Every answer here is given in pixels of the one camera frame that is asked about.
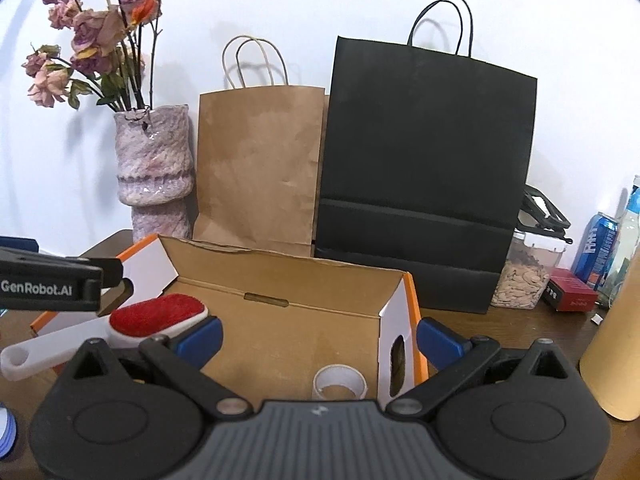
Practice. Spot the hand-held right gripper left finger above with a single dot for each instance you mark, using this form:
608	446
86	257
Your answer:
199	344

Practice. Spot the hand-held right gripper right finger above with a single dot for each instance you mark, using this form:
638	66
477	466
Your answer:
440	342

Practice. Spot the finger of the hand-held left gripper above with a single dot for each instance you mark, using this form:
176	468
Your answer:
120	292
113	272

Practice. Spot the white red lint brush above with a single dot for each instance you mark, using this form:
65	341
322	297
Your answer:
150	312

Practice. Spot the orange white cardboard box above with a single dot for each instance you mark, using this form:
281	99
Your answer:
300	330

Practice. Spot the white tape roll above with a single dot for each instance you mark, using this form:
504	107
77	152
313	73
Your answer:
351	373

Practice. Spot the clear plastic food container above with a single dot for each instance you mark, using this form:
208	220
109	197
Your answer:
522	280

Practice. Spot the pink mottled ceramic vase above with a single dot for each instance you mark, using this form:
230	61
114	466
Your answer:
152	160

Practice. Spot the small red box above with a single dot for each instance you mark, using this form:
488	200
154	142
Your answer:
570	292

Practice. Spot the blue white round item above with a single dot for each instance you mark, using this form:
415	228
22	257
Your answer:
7	430

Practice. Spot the black glasses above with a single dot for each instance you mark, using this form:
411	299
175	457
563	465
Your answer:
550	217

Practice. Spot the black paper bag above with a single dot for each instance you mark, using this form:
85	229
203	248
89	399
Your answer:
425	170

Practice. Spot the brown paper bag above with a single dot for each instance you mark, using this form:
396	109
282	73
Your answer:
257	170

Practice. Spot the blue drink can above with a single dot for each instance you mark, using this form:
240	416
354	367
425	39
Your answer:
592	250

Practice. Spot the beige thermos jug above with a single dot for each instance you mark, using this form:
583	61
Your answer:
620	350

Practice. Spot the clear plastic bottle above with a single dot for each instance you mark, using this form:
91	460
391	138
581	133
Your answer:
625	250

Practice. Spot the dried pink rose bouquet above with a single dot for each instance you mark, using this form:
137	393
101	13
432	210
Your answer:
92	35

